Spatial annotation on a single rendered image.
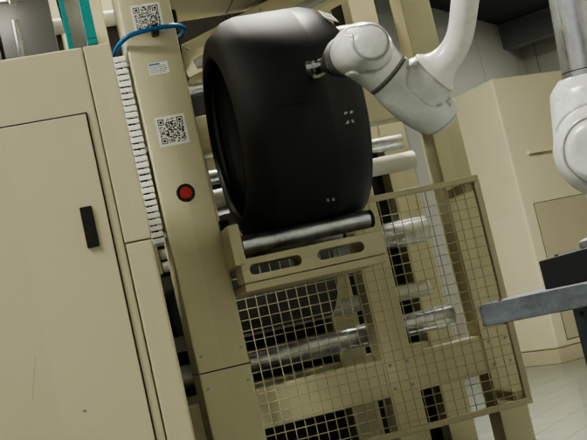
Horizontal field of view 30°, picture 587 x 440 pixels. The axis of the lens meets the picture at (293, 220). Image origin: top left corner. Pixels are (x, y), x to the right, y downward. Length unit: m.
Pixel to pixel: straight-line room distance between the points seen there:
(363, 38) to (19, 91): 0.66
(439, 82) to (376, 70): 0.13
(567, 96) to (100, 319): 0.89
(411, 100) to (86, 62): 0.65
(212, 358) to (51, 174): 0.85
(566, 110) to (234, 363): 1.15
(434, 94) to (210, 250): 0.76
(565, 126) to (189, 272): 1.15
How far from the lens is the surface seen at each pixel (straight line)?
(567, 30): 1.95
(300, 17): 2.75
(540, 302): 1.97
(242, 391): 2.69
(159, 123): 2.73
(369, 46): 2.17
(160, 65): 2.77
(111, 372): 1.97
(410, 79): 2.22
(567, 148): 1.86
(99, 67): 2.05
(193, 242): 2.69
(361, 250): 2.70
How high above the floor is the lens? 0.70
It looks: 5 degrees up
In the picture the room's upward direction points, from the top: 13 degrees counter-clockwise
